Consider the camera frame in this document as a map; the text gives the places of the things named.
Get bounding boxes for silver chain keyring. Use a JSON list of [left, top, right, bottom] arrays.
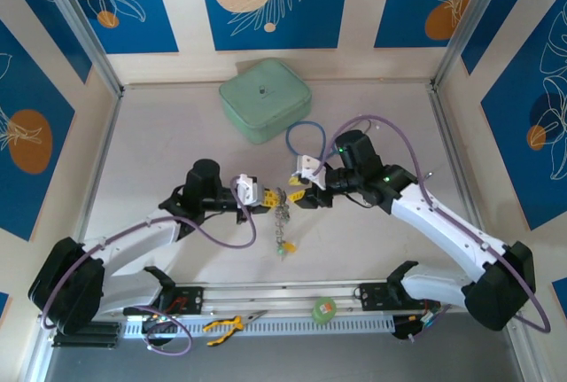
[[270, 186, 294, 263]]

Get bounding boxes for blue stethoscope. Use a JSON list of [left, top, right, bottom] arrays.
[[284, 111, 382, 160]]

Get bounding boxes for mint green zip case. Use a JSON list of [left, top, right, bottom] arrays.
[[220, 58, 314, 146]]

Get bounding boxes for green tape roll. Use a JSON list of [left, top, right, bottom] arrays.
[[311, 296, 338, 325]]

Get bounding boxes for grey metal sheet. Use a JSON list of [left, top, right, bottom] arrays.
[[43, 316, 522, 382]]

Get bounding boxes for black extrusion bars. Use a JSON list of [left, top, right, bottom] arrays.
[[51, 320, 121, 349]]

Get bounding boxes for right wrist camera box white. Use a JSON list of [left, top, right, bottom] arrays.
[[294, 154, 329, 182]]

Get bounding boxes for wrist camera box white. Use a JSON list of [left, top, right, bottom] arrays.
[[294, 154, 329, 182], [230, 172, 263, 206]]

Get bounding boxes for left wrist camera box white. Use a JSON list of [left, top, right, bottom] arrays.
[[230, 172, 263, 206]]

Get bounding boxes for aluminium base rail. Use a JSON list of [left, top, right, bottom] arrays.
[[95, 276, 519, 322]]

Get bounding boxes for aluminium table side rail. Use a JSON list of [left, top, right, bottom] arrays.
[[73, 84, 124, 246], [428, 84, 496, 250]]

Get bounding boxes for grey slotted cable duct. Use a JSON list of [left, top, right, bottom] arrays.
[[121, 315, 396, 338]]

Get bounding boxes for yellow handled pliers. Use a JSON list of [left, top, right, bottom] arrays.
[[202, 309, 269, 347]]

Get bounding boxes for aluminium corner post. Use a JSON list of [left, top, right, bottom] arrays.
[[33, 0, 124, 96], [430, 0, 510, 90]]

